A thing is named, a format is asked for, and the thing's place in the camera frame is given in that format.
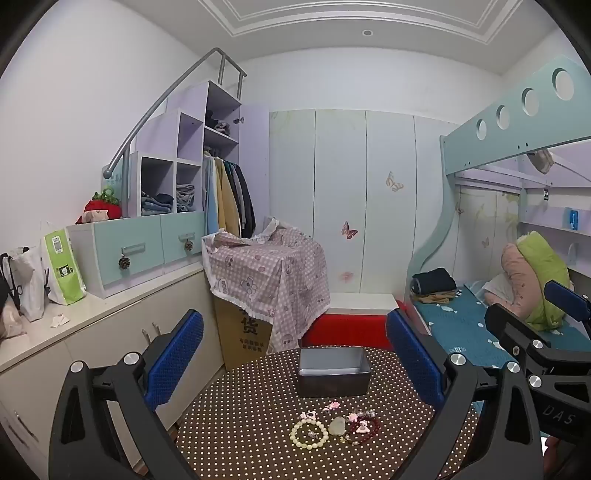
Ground folded light blue clothes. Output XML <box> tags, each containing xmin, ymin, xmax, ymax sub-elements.
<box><xmin>175</xmin><ymin>184</ymin><xmax>197</xmax><ymax>213</ymax></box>

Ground cream bead bracelet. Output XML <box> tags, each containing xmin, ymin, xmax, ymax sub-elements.
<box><xmin>290</xmin><ymin>418</ymin><xmax>329</xmax><ymax>449</ymax></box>

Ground folded tan cloth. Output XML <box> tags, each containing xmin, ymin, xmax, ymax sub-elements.
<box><xmin>413</xmin><ymin>290</ymin><xmax>458</xmax><ymax>306</ymax></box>

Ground brown cardboard box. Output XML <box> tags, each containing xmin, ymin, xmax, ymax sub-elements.
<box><xmin>213</xmin><ymin>295</ymin><xmax>274</xmax><ymax>373</ymax></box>

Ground red strawberry plush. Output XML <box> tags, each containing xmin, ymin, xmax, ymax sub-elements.
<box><xmin>76</xmin><ymin>186</ymin><xmax>123</xmax><ymax>226</ymax></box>

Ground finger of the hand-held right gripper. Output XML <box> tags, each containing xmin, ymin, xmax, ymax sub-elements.
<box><xmin>484</xmin><ymin>302</ymin><xmax>591</xmax><ymax>385</ymax></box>
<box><xmin>543</xmin><ymin>279</ymin><xmax>591</xmax><ymax>323</ymax></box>

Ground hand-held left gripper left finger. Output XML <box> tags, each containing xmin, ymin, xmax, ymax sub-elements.
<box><xmin>48</xmin><ymin>308</ymin><xmax>206</xmax><ymax>480</ymax></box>

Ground pink plush pillow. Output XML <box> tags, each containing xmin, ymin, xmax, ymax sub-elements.
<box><xmin>501</xmin><ymin>242</ymin><xmax>546</xmax><ymax>320</ymax></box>

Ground folded blue jeans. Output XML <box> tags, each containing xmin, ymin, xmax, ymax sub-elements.
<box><xmin>141</xmin><ymin>193</ymin><xmax>174</xmax><ymax>216</ymax></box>

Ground lilac stair-shaped shelf cabinet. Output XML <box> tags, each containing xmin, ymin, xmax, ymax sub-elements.
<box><xmin>129</xmin><ymin>80</ymin><xmax>243</xmax><ymax>219</ymax></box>

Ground red ottoman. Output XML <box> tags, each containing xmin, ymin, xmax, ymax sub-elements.
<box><xmin>301</xmin><ymin>300</ymin><xmax>410</xmax><ymax>350</ymax></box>

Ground teal drawer unit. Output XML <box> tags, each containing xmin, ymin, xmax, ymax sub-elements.
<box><xmin>66</xmin><ymin>211</ymin><xmax>206</xmax><ymax>299</ymax></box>

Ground white wardrobe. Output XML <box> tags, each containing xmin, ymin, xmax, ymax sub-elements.
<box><xmin>269</xmin><ymin>108</ymin><xmax>457</xmax><ymax>302</ymax></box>

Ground black bag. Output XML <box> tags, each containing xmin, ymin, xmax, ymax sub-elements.
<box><xmin>0</xmin><ymin>253</ymin><xmax>22</xmax><ymax>320</ymax></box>

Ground row of hanging clothes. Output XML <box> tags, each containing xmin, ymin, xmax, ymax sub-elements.
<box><xmin>203</xmin><ymin>152</ymin><xmax>256</xmax><ymax>239</ymax></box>

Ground folded dark clothes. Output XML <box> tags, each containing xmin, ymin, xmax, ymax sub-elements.
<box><xmin>411</xmin><ymin>268</ymin><xmax>457</xmax><ymax>296</ymax></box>

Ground teal bunk bed frame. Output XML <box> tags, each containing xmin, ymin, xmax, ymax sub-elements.
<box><xmin>405</xmin><ymin>54</ymin><xmax>591</xmax><ymax>352</ymax></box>

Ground green white paper bag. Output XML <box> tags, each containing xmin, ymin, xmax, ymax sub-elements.
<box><xmin>41</xmin><ymin>220</ymin><xmax>88</xmax><ymax>306</ymax></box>

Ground grey metal handrail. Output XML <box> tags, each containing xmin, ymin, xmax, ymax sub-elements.
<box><xmin>102</xmin><ymin>47</ymin><xmax>247</xmax><ymax>180</ymax></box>

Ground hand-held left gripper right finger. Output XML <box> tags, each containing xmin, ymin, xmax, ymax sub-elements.
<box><xmin>385</xmin><ymin>308</ymin><xmax>546</xmax><ymax>480</ymax></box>

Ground silver metal tin box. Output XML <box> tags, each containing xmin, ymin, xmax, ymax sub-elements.
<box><xmin>296</xmin><ymin>347</ymin><xmax>372</xmax><ymax>398</ymax></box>

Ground dark red bead bracelet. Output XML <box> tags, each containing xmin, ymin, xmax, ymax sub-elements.
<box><xmin>346</xmin><ymin>410</ymin><xmax>382</xmax><ymax>445</ymax></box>

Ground white board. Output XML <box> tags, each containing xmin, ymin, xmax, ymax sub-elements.
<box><xmin>329</xmin><ymin>292</ymin><xmax>400</xmax><ymax>317</ymax></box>

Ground dark clothes pile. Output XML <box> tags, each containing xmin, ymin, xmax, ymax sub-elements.
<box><xmin>205</xmin><ymin>109</ymin><xmax>234</xmax><ymax>135</ymax></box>

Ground white pillow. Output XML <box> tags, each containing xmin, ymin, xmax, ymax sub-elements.
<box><xmin>480</xmin><ymin>272</ymin><xmax>514</xmax><ymax>302</ymax></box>

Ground blue printed bed sheet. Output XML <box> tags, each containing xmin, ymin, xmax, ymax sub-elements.
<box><xmin>412</xmin><ymin>279</ymin><xmax>557</xmax><ymax>367</ymax></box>

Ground green blanket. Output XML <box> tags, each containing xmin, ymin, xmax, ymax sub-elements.
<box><xmin>516</xmin><ymin>231</ymin><xmax>571</xmax><ymax>331</ymax></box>

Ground white plastic bag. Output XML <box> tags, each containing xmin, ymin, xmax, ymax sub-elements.
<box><xmin>6</xmin><ymin>246</ymin><xmax>48</xmax><ymax>323</ymax></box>

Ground brown polka-dot tablecloth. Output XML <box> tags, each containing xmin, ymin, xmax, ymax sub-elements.
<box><xmin>175</xmin><ymin>347</ymin><xmax>482</xmax><ymax>480</ymax></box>

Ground pink checked cloth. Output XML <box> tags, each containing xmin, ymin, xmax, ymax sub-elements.
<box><xmin>202</xmin><ymin>217</ymin><xmax>332</xmax><ymax>355</ymax></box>

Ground white low cabinet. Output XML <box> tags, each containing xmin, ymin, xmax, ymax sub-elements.
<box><xmin>0</xmin><ymin>265</ymin><xmax>228</xmax><ymax>480</ymax></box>

